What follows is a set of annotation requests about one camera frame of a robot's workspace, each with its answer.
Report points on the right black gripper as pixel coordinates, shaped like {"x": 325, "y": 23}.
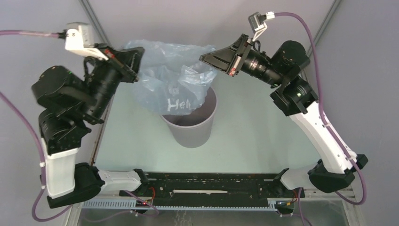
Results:
{"x": 226, "y": 59}

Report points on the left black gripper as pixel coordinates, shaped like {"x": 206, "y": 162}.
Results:
{"x": 128, "y": 60}

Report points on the light blue plastic trash bag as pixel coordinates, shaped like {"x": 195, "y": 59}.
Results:
{"x": 172, "y": 79}

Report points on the grey cylindrical trash bin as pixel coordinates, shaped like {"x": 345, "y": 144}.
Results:
{"x": 194, "y": 130}

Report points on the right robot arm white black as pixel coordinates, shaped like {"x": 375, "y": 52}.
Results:
{"x": 297, "y": 100}

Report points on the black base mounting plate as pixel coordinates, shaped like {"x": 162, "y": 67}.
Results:
{"x": 213, "y": 190}

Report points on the left controller board with leds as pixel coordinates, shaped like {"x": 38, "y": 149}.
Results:
{"x": 143, "y": 204}

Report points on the right controller board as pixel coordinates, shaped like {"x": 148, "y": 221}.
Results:
{"x": 285, "y": 207}

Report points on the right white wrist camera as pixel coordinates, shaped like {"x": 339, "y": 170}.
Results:
{"x": 258, "y": 24}

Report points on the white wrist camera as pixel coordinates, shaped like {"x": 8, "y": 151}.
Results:
{"x": 258, "y": 24}
{"x": 79, "y": 40}

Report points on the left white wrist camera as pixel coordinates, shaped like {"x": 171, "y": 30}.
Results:
{"x": 79, "y": 40}

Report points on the left corner aluminium post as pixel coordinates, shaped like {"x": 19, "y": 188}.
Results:
{"x": 89, "y": 10}

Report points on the corner aluminium post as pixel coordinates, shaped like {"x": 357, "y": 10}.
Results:
{"x": 326, "y": 21}
{"x": 89, "y": 10}

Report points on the right corner aluminium post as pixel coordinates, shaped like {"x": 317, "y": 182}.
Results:
{"x": 326, "y": 21}

